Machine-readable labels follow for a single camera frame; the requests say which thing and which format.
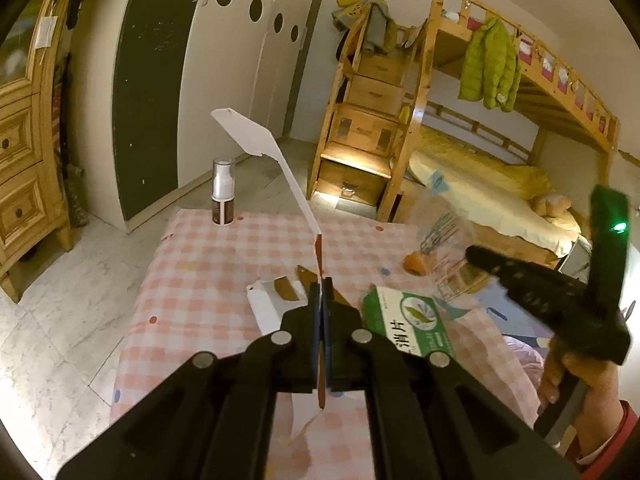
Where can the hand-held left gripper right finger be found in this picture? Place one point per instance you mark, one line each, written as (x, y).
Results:
(425, 410)

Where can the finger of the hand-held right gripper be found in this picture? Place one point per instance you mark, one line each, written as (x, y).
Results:
(510, 270)

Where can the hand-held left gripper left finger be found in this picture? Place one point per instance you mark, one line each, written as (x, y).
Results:
(240, 410)

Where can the clear plastic bag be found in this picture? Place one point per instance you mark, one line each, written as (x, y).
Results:
(440, 230)

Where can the trash bin with pink bag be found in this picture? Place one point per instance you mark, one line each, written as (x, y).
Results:
(522, 357)

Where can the white torn wrapper strip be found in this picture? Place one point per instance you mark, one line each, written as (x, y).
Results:
(250, 132)

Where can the person's right forearm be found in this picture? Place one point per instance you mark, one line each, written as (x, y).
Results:
(615, 445)

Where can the person's right hand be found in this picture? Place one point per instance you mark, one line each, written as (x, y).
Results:
(602, 390)

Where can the pastel rainbow rug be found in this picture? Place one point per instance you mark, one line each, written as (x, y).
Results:
(510, 322)

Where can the white framed board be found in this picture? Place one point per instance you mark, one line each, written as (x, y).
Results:
(575, 260)

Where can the beige plush toy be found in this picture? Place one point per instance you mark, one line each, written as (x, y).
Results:
(552, 205)

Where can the pale yellow bed sheet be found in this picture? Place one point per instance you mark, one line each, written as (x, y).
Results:
(480, 197)

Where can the green white medicine box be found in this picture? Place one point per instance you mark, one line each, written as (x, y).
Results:
(415, 320)

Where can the orange tangerine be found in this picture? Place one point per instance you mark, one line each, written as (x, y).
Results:
(415, 262)

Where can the white brown open wrapper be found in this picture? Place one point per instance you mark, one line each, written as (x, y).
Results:
(265, 305)

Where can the yellow quilt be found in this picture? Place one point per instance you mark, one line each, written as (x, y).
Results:
(500, 162)

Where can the pink checkered tablecloth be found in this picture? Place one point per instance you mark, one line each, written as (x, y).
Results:
(200, 285)

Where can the wooden bunk bed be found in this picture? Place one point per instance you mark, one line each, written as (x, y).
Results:
(550, 95)

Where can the wooden stair drawer unit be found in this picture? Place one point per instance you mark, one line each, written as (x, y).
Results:
(370, 125)

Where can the green puffer jacket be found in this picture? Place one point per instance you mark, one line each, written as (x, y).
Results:
(490, 67)

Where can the brown white spray bottle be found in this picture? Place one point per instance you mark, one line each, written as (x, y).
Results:
(222, 192)

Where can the camouflage bag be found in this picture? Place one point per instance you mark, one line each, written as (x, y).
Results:
(70, 190)

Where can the grey garment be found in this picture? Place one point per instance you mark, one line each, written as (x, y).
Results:
(377, 25)

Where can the yellow garment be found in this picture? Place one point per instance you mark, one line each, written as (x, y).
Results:
(355, 5)

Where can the white wardrobe with round holes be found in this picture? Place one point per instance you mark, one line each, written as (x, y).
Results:
(250, 85)

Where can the wooden cabinet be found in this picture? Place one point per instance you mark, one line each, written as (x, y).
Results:
(25, 160)

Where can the black board panel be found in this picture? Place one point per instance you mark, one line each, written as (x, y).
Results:
(150, 85)

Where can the white paper note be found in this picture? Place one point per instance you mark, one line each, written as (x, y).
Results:
(47, 30)

